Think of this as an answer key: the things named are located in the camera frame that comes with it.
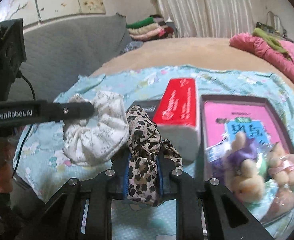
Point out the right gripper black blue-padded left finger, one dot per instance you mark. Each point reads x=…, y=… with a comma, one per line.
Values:
x=82, y=209

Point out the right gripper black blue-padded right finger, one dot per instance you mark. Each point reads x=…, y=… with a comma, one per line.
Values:
x=206, y=209

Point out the white lace scrunchie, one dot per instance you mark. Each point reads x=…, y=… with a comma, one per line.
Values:
x=95, y=140

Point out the clear plastic snack bag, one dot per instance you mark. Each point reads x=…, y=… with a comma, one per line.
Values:
x=216, y=169

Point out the leopard print scrunchie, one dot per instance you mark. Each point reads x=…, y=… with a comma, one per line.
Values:
x=144, y=144

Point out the beige teddy bear with crown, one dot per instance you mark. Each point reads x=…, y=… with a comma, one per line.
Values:
x=281, y=170

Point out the green egg sponge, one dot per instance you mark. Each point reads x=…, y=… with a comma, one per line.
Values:
x=262, y=165

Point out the person's left hand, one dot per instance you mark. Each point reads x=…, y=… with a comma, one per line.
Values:
x=7, y=152

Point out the grey quilted sofa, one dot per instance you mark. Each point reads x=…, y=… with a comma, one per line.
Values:
x=58, y=53

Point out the dark-framed pink box tray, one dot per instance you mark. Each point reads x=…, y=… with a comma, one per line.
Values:
x=246, y=134

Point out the pink and blue picture book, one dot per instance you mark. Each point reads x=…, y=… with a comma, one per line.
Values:
x=236, y=124

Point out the red and white carton box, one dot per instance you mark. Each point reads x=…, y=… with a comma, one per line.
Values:
x=178, y=117

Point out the light blue cartoon blanket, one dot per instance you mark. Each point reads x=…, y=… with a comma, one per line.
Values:
x=43, y=168

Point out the stack of folded clothes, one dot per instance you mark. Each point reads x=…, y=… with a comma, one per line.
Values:
x=152, y=28

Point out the tan bed sheet mattress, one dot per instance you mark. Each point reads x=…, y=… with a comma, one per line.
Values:
x=208, y=53

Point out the pink quilted duvet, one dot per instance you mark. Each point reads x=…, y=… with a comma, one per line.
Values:
x=258, y=47

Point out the green cloth on bed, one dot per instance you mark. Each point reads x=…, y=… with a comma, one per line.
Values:
x=272, y=42

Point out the white pleated curtain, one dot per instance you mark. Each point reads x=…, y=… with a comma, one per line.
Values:
x=208, y=18

